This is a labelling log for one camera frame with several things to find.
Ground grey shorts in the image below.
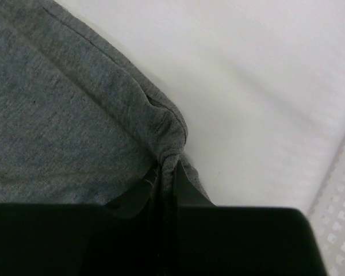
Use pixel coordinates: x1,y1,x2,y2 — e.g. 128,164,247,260
0,1,203,204

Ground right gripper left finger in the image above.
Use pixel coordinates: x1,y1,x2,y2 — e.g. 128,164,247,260
0,172,159,275

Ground white plastic basket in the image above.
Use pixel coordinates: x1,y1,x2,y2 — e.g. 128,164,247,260
308,137,345,275

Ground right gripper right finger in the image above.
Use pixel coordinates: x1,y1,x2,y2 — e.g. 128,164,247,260
172,163,327,275

